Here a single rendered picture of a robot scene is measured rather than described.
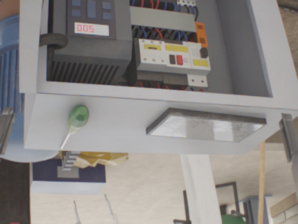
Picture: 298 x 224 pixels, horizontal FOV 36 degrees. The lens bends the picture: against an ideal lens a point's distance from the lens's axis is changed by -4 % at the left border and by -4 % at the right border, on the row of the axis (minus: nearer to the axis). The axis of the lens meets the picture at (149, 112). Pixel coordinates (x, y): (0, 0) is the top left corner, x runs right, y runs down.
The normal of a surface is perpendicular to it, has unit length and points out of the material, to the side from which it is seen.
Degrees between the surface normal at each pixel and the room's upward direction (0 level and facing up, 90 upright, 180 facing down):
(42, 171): 90
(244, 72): 90
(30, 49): 0
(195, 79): 90
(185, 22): 90
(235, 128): 0
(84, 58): 0
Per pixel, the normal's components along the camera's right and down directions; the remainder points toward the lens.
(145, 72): 0.32, -0.41
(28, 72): 0.09, 0.91
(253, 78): -0.95, -0.05
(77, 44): 0.21, 0.65
